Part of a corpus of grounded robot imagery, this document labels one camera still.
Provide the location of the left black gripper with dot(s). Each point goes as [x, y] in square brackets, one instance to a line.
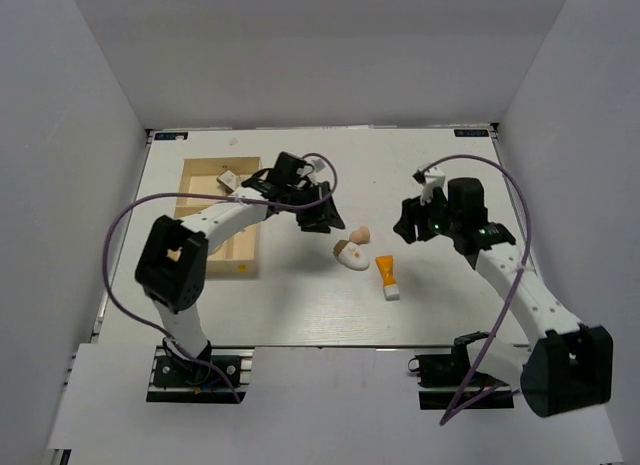
[321, 215]

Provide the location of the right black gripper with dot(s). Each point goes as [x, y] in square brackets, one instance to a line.
[413, 213]

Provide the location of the beige makeup sponge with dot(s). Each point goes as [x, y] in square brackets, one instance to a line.
[360, 236]

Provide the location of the white bottle gold cap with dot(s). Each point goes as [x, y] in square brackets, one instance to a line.
[351, 255]

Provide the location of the orange tube white cap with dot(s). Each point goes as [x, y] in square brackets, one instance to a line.
[385, 266]

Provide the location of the gold eyeshadow palette white label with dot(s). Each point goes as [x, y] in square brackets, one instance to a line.
[228, 180]

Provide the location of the round beige powder puff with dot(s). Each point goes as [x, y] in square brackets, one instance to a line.
[217, 249]

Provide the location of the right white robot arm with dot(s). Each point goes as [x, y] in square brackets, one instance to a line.
[567, 366]

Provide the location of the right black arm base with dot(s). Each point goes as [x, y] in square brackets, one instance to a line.
[438, 379]

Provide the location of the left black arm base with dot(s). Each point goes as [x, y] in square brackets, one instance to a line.
[175, 381]

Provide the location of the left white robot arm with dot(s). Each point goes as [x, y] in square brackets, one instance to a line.
[172, 266]

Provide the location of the wooden divided organizer box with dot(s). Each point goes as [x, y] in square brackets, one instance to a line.
[202, 206]

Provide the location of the right blue table sticker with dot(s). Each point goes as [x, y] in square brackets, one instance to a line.
[471, 133]

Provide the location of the blue table sticker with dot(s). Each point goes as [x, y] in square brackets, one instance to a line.
[170, 136]
[471, 133]

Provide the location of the left blue table sticker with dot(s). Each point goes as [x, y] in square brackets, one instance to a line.
[170, 136]

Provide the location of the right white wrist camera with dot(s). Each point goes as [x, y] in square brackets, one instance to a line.
[430, 179]

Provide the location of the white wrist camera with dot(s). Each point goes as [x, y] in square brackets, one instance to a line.
[430, 179]
[316, 165]

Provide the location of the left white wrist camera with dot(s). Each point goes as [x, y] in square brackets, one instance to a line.
[316, 165]

